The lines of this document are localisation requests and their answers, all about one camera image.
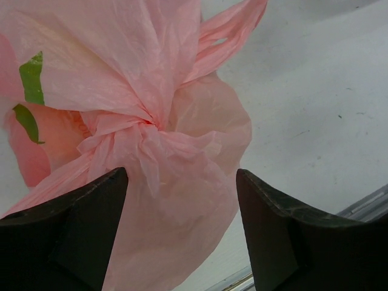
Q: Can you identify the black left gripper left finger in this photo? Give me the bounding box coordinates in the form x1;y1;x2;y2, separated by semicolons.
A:
1;167;129;290

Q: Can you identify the aluminium table edge rail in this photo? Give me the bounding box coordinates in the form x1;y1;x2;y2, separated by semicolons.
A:
207;185;387;291

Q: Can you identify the pink plastic bag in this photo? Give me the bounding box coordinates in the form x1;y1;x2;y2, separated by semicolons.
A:
1;1;267;290

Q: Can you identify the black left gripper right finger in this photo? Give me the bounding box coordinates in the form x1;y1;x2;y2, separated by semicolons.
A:
236;169;387;290

